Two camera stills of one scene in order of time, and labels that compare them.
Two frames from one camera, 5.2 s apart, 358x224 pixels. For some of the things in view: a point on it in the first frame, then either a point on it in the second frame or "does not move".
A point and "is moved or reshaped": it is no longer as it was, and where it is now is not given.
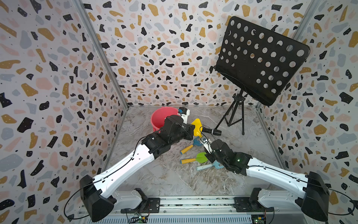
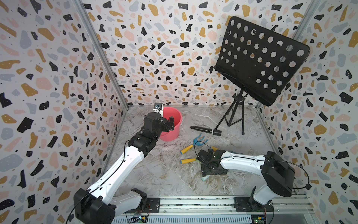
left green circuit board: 139,219 does not move
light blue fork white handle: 215,165 is moved or reshaped
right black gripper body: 226,164 → 206,171
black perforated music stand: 262,61 does not move
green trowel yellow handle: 201,157 does not move
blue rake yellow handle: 196,142 does not move
